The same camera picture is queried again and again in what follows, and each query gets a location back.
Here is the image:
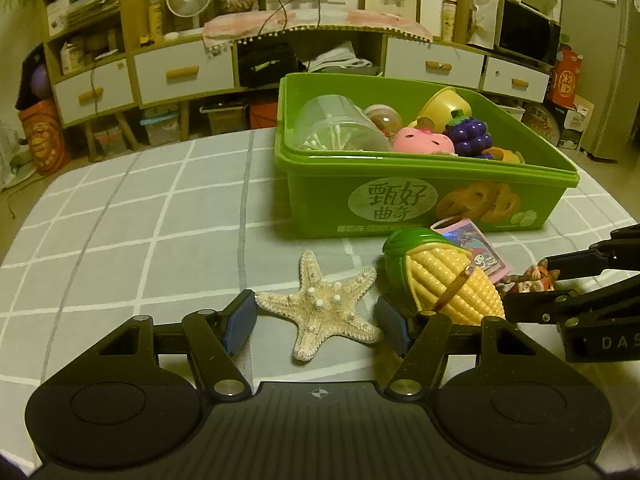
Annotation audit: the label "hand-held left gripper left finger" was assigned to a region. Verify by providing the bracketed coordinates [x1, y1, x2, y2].
[99, 289, 259, 402]

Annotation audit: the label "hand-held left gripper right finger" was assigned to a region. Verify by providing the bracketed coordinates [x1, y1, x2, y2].
[375, 295, 543, 402]

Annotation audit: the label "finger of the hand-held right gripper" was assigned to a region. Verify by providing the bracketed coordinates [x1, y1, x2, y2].
[544, 226, 640, 281]
[504, 271, 640, 326]

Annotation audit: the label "small brown figurine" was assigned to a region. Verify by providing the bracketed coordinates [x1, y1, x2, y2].
[497, 265, 561, 295]

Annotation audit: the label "yellow toy corn cob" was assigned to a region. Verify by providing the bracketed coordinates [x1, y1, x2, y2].
[382, 227, 506, 326]

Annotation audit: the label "pale dried starfish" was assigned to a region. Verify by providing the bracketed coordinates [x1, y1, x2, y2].
[255, 250, 383, 362]

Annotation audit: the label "pink cube toy box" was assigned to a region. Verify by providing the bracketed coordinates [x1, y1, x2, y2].
[431, 216, 506, 281]

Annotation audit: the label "green plastic storage box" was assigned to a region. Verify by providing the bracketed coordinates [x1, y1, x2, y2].
[274, 72, 581, 240]

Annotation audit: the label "purple toy grapes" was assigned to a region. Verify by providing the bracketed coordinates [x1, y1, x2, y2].
[444, 110, 493, 157]

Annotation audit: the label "pink toy peach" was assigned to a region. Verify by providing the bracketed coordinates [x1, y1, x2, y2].
[391, 126, 457, 156]

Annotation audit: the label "yellow toy pot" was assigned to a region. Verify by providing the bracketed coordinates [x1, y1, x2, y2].
[407, 86, 473, 133]

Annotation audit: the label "clear toy ball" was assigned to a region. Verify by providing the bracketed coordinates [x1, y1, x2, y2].
[364, 104, 403, 133]

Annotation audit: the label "thin wooden stick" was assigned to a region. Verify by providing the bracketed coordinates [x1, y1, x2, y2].
[439, 266, 474, 312]

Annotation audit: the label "grey checked cloth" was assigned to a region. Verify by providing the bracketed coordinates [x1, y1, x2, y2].
[0, 127, 640, 411]

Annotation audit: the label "small orange toy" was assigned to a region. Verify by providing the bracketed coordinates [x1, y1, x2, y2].
[482, 146, 526, 163]

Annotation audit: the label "round printed carton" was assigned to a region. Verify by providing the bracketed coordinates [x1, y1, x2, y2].
[520, 102, 558, 146]

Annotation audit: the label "red printed carton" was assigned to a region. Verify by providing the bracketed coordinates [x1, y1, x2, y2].
[545, 45, 586, 106]

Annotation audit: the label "grey refrigerator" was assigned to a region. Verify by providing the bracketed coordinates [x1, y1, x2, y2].
[582, 0, 640, 161]

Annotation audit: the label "clear jar of cotton swabs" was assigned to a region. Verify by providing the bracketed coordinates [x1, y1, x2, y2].
[295, 96, 393, 153]

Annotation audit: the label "clear plastic storage bin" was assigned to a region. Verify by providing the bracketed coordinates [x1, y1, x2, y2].
[140, 105, 181, 146]

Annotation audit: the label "black microwave oven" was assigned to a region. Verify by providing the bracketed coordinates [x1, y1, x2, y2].
[495, 0, 562, 66]

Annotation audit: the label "black bag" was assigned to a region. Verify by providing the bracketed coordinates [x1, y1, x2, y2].
[236, 40, 307, 88]

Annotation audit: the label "red printed drum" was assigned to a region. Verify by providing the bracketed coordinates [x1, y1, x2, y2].
[17, 100, 71, 176]

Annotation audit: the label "pile of white clothes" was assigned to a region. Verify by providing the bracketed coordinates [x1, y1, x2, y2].
[306, 42, 381, 75]

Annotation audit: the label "white and red bottle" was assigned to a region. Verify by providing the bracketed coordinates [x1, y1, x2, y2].
[441, 0, 463, 41]

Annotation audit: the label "pink fringed cloth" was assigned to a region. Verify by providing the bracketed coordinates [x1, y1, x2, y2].
[202, 9, 433, 53]

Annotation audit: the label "yellow bottle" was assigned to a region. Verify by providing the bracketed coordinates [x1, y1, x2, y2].
[147, 2, 165, 43]

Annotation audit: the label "purple ball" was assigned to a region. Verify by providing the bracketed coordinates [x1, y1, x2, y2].
[31, 62, 53, 98]

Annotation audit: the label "stack of papers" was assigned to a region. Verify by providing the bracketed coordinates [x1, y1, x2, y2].
[45, 0, 121, 28]

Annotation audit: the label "white drawer with wooden handle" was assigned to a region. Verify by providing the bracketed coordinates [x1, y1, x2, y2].
[385, 37, 487, 91]
[52, 57, 135, 127]
[481, 55, 551, 103]
[132, 42, 236, 108]

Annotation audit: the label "wooden wall cabinet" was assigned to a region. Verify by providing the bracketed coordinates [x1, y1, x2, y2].
[40, 0, 556, 146]

